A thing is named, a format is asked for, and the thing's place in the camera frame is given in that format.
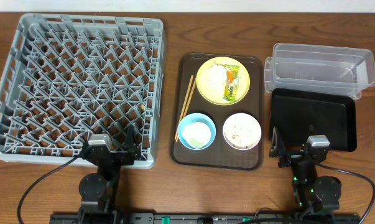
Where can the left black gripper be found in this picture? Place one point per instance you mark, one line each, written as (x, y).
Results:
(113, 155)

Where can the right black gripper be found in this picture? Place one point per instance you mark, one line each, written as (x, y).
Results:
(278, 150)

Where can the leftover rice and scraps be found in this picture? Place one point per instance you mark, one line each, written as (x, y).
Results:
(239, 136)

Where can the green orange snack wrapper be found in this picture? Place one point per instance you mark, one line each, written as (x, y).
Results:
(232, 82)

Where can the white tissue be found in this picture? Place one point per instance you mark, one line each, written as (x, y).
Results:
(217, 76)

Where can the white cup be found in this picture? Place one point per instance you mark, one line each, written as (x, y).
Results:
(197, 134)

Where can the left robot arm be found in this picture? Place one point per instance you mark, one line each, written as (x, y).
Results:
(98, 190)

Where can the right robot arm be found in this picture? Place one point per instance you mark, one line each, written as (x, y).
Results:
(317, 196)

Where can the black waste tray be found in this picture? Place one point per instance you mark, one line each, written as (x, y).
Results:
(300, 114)

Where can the grey dishwasher rack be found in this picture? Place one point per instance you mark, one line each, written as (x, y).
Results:
(68, 77)

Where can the light blue bowl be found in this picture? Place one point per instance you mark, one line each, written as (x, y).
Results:
(196, 117)

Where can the yellow plate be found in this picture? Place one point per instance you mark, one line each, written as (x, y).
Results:
(215, 95)

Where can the clear plastic bin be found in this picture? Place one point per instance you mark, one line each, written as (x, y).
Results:
(317, 68)

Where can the brown serving tray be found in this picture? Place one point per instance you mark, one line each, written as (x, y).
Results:
(218, 154)

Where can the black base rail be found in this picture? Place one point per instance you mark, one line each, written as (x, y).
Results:
(150, 218)

